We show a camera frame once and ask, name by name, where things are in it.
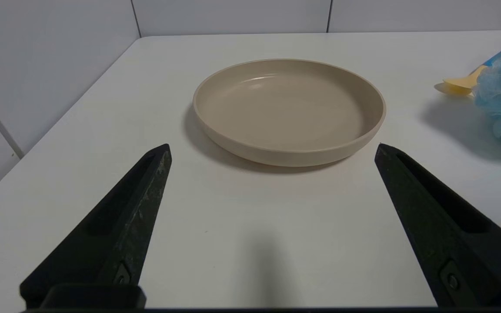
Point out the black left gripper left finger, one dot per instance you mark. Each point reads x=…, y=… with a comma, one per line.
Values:
x=115, y=226

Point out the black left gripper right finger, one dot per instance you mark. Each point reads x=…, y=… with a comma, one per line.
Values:
x=442, y=226

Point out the beige brown round plate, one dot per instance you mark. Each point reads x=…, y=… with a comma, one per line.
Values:
x=289, y=111

